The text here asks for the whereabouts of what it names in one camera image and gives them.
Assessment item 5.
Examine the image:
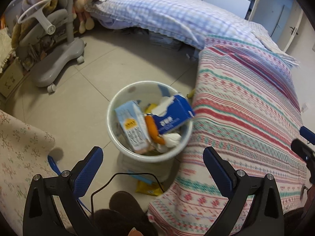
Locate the light blue milk carton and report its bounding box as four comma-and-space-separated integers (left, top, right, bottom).
115, 101, 154, 155

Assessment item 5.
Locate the orange peel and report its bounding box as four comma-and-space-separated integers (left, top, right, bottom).
145, 114, 166, 146

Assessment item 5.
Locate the white tissue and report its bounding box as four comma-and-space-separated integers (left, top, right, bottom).
157, 133, 182, 153

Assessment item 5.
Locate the blue biscuit box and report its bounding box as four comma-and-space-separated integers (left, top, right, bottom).
151, 94, 195, 135

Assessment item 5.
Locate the white patterned trash bin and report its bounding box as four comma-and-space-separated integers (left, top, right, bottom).
107, 81, 195, 180

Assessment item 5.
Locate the floral cloth cover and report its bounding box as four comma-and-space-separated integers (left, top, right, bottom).
0, 109, 74, 236

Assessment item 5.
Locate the brown slipper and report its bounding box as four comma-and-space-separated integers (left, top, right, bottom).
92, 191, 158, 236

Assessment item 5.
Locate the striped patterned bed cover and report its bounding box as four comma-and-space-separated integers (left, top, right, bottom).
148, 35, 307, 235

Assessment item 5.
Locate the yellow snack packet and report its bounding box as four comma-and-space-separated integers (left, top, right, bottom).
135, 181, 164, 197

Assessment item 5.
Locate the cardboard box on floor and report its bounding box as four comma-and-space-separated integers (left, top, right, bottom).
0, 58, 23, 98

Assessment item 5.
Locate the grey rolling desk chair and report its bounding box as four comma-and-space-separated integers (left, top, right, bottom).
15, 0, 85, 93

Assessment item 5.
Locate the blue checked quilt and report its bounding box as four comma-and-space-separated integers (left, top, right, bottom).
84, 0, 277, 50

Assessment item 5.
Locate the pink plush toy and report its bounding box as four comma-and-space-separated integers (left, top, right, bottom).
73, 0, 95, 34

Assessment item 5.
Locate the black cable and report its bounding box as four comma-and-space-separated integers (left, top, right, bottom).
90, 172, 166, 217

